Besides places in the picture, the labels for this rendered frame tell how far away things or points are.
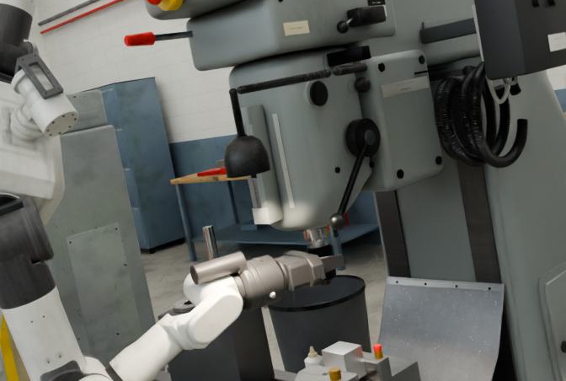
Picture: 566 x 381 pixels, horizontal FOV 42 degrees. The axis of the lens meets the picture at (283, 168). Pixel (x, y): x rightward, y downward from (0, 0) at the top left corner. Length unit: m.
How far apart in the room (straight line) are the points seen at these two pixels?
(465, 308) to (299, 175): 0.57
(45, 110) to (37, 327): 0.35
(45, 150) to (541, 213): 1.05
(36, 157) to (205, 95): 7.09
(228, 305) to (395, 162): 0.42
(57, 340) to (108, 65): 8.77
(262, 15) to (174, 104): 7.63
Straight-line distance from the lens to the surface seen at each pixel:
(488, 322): 1.67
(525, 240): 1.67
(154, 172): 8.75
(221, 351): 1.70
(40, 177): 1.31
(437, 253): 1.74
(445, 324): 1.73
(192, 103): 8.59
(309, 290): 3.74
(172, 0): 1.24
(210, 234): 1.68
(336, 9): 1.35
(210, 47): 1.36
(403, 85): 1.46
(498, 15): 1.36
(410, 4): 1.54
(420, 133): 1.49
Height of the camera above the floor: 1.57
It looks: 6 degrees down
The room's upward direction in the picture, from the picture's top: 11 degrees counter-clockwise
